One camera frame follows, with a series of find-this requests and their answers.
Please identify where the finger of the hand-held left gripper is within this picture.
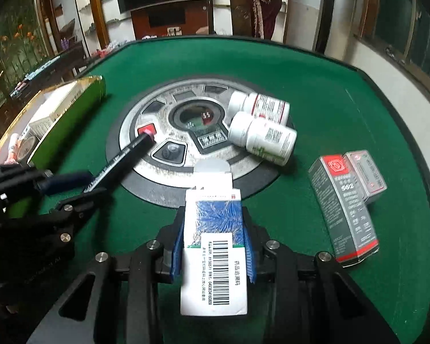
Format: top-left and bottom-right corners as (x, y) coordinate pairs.
(49, 187), (112, 250)
(0, 165), (94, 202)

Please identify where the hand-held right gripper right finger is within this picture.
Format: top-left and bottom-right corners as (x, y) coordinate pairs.
(241, 205), (400, 344)

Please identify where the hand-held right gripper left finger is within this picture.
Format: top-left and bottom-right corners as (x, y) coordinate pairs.
(25, 205), (186, 344)

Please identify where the blue white medicine box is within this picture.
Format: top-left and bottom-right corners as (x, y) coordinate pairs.
(180, 159), (249, 318)

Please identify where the black marker pen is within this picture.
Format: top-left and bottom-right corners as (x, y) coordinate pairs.
(83, 132), (155, 192)

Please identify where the white orange ointment box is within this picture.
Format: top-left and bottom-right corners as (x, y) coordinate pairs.
(5, 132), (35, 166)

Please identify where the gold foil cardboard box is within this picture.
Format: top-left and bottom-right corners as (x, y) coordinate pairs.
(0, 75), (108, 173)

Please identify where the round mahjong control panel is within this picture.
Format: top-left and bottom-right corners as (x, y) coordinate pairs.
(105, 77), (284, 209)

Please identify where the grey box red trim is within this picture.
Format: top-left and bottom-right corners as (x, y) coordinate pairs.
(308, 155), (380, 268)

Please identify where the white bottle green label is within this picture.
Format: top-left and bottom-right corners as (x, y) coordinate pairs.
(228, 112), (297, 166)

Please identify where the dark wooden side table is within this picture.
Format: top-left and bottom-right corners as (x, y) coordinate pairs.
(9, 39), (87, 98)

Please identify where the pile of colourful clothes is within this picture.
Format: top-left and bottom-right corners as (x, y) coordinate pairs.
(92, 41), (127, 58)

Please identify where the small white red box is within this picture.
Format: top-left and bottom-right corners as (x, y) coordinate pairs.
(344, 149), (388, 206)

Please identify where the white bottle red label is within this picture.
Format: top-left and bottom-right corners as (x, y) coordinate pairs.
(227, 91), (291, 125)

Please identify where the green felt mahjong table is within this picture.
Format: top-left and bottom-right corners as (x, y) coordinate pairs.
(0, 39), (430, 344)

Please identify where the dark wooden armchair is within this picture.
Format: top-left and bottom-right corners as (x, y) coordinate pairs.
(201, 0), (291, 42)

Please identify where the maroon fringed cloth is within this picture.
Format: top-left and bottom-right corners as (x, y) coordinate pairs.
(249, 0), (284, 41)

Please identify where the tower air conditioner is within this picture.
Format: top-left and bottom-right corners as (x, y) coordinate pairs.
(313, 0), (359, 58)

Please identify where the wooden framed window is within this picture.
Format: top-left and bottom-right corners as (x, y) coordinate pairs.
(365, 0), (430, 91)

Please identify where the wooden wall shelf unit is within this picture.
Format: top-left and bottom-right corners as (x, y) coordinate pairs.
(73, 0), (134, 44)

